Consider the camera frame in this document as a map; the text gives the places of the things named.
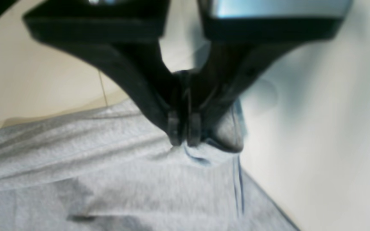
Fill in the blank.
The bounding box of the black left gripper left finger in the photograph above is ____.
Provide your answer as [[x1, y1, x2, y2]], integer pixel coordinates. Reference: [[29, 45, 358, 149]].
[[23, 0, 183, 146]]

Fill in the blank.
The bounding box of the grey t-shirt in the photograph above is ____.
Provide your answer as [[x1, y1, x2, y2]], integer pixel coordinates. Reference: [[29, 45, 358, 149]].
[[0, 100, 298, 231]]

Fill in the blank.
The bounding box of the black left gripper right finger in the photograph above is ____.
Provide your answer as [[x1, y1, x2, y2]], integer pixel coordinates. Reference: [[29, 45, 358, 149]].
[[187, 0, 352, 146]]

